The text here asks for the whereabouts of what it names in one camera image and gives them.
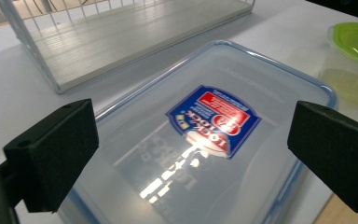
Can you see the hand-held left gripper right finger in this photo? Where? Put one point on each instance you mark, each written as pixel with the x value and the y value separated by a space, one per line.
pixel 332 149

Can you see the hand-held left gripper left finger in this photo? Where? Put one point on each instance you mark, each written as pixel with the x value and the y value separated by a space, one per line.
pixel 59 155

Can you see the clear plastic container lid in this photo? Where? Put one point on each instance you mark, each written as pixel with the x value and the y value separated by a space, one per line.
pixel 174 93

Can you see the clear container with green lid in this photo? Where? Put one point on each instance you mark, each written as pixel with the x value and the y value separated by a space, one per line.
pixel 354 43

